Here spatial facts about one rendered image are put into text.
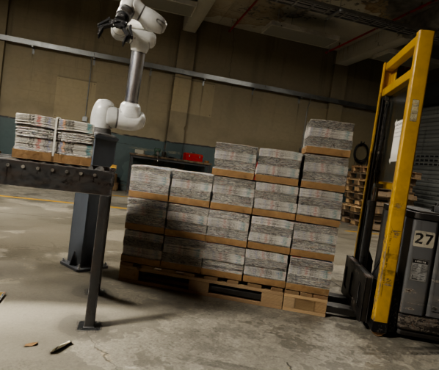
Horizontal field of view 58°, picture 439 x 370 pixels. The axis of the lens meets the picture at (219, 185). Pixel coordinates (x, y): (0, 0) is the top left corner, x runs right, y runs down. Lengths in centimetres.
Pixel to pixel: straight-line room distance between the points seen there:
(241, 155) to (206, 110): 700
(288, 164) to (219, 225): 62
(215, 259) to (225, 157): 70
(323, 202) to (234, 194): 59
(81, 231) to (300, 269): 159
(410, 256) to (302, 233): 66
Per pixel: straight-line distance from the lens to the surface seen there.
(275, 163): 266
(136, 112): 309
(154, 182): 277
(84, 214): 307
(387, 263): 262
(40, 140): 220
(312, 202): 268
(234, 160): 267
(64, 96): 953
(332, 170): 268
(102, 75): 953
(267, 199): 266
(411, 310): 278
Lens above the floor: 91
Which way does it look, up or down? 3 degrees down
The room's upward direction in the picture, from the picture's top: 8 degrees clockwise
